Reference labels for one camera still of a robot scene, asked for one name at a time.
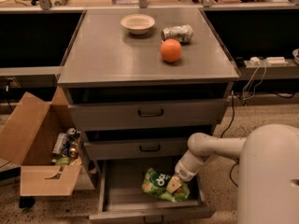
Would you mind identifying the grey drawer cabinet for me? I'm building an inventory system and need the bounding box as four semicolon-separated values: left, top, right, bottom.
57;7;240;161

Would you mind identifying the white paper bowl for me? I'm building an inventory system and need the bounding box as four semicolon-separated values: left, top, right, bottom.
121;14;155;35

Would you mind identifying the black power cable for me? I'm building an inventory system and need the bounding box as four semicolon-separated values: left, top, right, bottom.
220;91;239;188

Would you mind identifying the middle grey drawer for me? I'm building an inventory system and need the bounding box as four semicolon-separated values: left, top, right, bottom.
84;138;188;161

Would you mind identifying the grey drawer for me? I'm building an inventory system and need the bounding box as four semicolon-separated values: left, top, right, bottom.
69;99;227;131
84;138;188;161
90;156;215;224

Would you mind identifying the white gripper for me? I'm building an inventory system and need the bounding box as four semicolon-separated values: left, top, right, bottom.
166;161;197;193

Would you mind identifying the open cardboard box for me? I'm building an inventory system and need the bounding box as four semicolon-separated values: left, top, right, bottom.
0;92;81;197

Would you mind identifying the crushed silver can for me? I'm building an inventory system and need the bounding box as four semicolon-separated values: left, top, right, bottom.
161;24;193;43

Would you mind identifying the orange fruit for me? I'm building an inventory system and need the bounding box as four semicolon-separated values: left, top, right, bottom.
160;39;182;63

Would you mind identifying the can in box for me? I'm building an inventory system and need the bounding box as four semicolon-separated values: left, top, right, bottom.
66;128;77;140

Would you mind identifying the green rice chip bag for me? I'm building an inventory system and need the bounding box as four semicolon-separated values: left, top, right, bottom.
142;168;190;203

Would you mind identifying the white power strip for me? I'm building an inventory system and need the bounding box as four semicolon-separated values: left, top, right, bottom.
245;57;288;68

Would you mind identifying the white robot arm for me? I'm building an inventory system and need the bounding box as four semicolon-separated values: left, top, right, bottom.
167;124;299;224

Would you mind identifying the white bottle in box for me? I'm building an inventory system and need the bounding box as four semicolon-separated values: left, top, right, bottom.
52;133;67;155

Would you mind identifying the top grey drawer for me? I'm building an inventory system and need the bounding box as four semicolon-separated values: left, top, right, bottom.
69;99;227;131

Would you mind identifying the bottom grey drawer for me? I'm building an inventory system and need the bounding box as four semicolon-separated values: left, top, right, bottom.
90;156;215;224

